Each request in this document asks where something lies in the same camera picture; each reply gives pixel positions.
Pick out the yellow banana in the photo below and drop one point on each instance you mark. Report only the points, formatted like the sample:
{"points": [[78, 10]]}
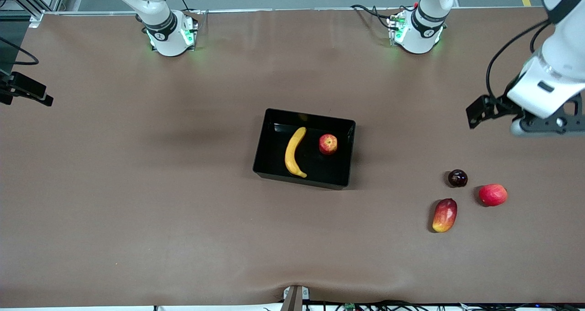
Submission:
{"points": [[291, 158]]}

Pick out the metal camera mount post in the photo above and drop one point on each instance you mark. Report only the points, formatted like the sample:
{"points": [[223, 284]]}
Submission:
{"points": [[295, 299]]}

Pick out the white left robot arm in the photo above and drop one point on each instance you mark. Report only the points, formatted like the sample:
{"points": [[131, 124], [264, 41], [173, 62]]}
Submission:
{"points": [[420, 32]]}

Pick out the black plastic box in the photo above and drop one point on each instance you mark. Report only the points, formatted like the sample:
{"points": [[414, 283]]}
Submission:
{"points": [[274, 162]]}

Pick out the dark purple plum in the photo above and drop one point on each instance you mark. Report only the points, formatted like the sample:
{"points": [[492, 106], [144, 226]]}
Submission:
{"points": [[457, 178]]}

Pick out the brown table cover sheet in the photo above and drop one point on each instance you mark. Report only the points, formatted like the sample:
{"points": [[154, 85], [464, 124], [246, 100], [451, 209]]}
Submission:
{"points": [[274, 233]]}

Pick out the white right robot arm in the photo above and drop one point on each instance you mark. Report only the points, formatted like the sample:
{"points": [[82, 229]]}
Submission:
{"points": [[167, 41]]}

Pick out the red yellow mango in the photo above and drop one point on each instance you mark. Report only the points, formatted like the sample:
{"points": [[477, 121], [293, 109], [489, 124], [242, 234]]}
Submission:
{"points": [[444, 215]]}

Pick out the red yellow-streaked apple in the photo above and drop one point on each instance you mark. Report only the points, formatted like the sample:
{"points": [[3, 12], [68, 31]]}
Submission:
{"points": [[328, 144]]}

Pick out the plain red round fruit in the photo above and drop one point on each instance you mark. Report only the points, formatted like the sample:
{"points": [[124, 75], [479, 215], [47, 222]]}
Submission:
{"points": [[493, 195]]}

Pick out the aluminium frame profile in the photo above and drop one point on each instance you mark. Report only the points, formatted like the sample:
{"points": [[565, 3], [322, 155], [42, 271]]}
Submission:
{"points": [[32, 4]]}

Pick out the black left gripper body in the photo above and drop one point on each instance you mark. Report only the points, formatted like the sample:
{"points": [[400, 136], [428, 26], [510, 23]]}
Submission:
{"points": [[499, 105]]}

